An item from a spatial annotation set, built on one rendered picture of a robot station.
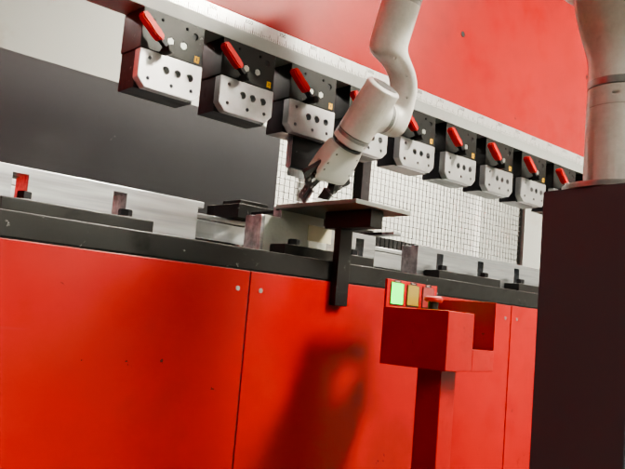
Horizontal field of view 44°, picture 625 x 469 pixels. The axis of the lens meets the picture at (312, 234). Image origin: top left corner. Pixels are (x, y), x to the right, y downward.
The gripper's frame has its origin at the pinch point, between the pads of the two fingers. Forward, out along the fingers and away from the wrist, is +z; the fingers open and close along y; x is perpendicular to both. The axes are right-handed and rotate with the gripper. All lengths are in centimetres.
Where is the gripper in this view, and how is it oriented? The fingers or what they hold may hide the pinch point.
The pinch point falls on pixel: (314, 195)
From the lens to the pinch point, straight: 185.6
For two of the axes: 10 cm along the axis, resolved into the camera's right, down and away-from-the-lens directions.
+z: -5.0, 7.7, 3.9
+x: 4.7, 6.2, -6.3
